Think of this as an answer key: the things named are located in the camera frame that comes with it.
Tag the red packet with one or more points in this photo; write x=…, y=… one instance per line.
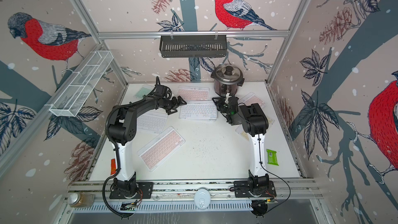
x=113, y=167

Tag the pink keyboard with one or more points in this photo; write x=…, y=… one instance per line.
x=193, y=93
x=161, y=148
x=250, y=99

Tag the green keyboard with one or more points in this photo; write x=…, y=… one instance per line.
x=144, y=90

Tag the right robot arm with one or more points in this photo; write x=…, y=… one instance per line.
x=255, y=124

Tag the yellow keyboard right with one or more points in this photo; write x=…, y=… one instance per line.
x=240, y=131

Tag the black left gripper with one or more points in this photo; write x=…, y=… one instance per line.
x=175, y=104

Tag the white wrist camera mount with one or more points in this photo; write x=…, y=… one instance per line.
x=231, y=99

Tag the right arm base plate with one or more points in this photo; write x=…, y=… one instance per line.
x=244, y=189

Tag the pink keyboard back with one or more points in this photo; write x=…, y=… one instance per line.
x=193, y=93

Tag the glass jar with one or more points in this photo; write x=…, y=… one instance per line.
x=81, y=199

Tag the pink keyboard right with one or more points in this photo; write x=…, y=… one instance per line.
x=250, y=99

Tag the black hanging basket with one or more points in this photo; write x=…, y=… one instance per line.
x=193, y=46

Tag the white keyboard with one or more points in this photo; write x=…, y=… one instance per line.
x=198, y=110
x=152, y=122

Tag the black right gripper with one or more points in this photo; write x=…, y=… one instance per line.
x=219, y=103

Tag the white round cap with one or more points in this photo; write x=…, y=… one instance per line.
x=202, y=199

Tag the green packet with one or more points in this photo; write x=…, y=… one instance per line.
x=272, y=157

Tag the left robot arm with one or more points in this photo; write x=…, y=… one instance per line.
x=121, y=128

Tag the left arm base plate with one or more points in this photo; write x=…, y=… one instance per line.
x=131, y=190

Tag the pink keyboard front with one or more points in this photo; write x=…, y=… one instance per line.
x=161, y=148

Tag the steel rice cooker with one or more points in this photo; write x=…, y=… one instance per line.
x=227, y=79

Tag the aluminium front rail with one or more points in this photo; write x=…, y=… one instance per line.
x=221, y=189

